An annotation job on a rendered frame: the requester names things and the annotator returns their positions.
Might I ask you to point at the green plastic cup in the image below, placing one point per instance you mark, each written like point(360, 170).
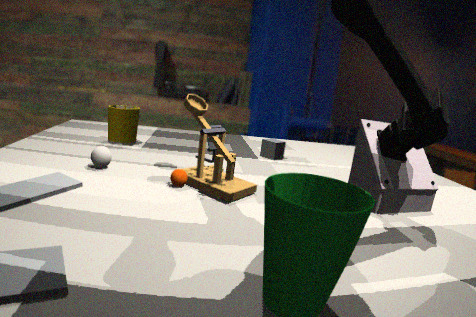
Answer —
point(312, 225)

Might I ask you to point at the white ball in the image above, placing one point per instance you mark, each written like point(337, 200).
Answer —
point(101, 156)

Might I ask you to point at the orange ball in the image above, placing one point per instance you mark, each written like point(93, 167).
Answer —
point(179, 177)

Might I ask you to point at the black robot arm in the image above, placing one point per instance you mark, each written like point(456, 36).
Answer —
point(425, 114)

